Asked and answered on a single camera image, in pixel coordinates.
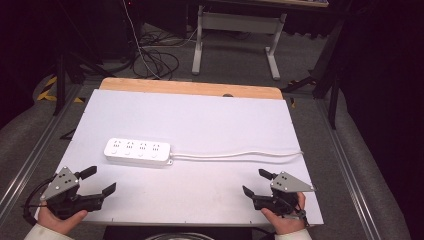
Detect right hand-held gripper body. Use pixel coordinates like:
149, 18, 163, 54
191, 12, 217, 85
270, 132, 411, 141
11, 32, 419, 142
252, 171, 316, 216

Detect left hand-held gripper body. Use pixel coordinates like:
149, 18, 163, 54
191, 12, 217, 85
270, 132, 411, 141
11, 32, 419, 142
39, 165, 104, 221

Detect white power strip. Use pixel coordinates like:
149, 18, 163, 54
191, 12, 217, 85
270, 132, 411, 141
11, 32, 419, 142
103, 137, 175, 169

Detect person's right hand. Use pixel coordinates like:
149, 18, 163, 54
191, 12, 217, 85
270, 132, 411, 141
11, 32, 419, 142
260, 191, 308, 236

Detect person's left hand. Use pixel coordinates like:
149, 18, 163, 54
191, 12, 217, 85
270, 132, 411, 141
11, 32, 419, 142
37, 203, 90, 236

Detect black seat edge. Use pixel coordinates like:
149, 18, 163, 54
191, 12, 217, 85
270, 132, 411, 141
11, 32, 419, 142
102, 225, 270, 240

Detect white board table cover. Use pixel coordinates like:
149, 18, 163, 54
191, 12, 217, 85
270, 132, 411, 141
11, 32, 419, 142
34, 88, 325, 228

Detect yellow black floor tape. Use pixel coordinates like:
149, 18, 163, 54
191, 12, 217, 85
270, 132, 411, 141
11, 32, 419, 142
36, 75, 85, 104

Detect black metal stand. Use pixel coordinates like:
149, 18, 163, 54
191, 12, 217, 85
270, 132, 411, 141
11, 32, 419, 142
280, 18, 349, 130

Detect wooden table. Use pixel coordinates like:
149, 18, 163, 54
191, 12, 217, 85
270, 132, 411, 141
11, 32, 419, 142
99, 77, 284, 101

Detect wooden desk top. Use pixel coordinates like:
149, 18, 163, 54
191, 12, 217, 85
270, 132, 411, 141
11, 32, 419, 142
206, 0, 330, 9

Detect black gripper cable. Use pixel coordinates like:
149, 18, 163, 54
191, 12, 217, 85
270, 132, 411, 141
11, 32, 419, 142
22, 178, 55, 227

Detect white power strip cable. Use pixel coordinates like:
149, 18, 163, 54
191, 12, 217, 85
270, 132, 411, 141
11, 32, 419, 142
169, 150, 305, 161

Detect aluminium floor rail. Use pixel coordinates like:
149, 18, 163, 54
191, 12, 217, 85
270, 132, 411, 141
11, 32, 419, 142
0, 82, 85, 216
314, 98, 384, 240

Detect black floor cables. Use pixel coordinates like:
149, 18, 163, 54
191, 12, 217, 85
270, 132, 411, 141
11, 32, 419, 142
130, 31, 181, 81

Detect white floor cable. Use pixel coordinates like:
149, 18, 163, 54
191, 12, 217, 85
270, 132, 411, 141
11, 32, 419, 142
121, 0, 163, 81

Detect white metal desk frame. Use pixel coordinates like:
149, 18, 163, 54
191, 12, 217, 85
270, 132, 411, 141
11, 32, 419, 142
191, 4, 288, 81

